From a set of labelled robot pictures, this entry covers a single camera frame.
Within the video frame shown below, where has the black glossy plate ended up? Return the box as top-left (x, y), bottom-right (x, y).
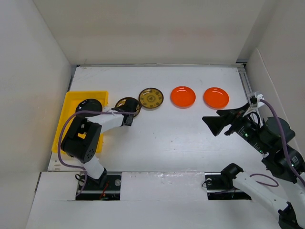
top-left (75, 98), bottom-right (102, 112)

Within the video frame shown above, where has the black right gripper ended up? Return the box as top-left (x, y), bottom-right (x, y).
top-left (202, 101), bottom-right (269, 153)

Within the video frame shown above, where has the orange plate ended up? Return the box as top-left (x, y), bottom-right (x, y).
top-left (203, 87), bottom-right (230, 109)
top-left (170, 86), bottom-right (196, 108)

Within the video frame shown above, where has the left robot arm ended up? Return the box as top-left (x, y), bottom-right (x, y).
top-left (61, 97), bottom-right (141, 189)

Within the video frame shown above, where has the yellow brown patterned plate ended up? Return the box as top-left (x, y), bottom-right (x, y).
top-left (115, 97), bottom-right (142, 117)
top-left (138, 88), bottom-right (164, 109)

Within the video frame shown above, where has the yellow plastic bin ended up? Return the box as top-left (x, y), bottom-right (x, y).
top-left (51, 90), bottom-right (109, 154)

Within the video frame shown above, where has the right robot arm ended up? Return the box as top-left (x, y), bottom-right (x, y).
top-left (202, 99), bottom-right (305, 229)

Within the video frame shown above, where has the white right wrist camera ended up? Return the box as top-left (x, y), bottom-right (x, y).
top-left (248, 91), bottom-right (264, 109)

